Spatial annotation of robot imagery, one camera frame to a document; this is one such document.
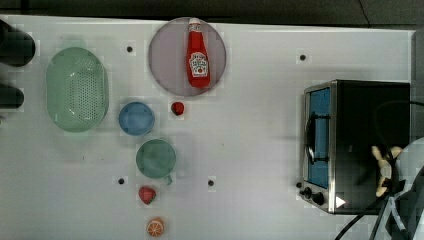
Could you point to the grey round plate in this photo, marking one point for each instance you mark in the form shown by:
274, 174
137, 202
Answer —
167, 57

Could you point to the red ketchup bottle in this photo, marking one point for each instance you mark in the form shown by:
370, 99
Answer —
197, 61

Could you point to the green perforated colander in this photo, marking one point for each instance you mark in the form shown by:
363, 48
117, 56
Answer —
77, 90

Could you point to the black toaster oven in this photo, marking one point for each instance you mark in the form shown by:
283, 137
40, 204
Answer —
342, 121

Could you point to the blue small bowl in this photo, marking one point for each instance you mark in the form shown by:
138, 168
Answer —
136, 119

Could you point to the yellow plush banana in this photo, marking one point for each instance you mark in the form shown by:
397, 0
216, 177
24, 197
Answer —
387, 172

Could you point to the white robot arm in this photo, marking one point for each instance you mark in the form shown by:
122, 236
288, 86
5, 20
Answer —
403, 215

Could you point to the green mug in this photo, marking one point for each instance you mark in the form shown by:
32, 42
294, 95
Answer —
156, 159

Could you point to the orange slice toy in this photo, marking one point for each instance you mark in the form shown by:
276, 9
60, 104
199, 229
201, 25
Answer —
155, 227

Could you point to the black cylinder post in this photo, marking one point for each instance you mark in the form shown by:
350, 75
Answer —
10, 97

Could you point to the red green strawberry toy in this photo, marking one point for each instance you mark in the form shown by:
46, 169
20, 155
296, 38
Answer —
147, 194

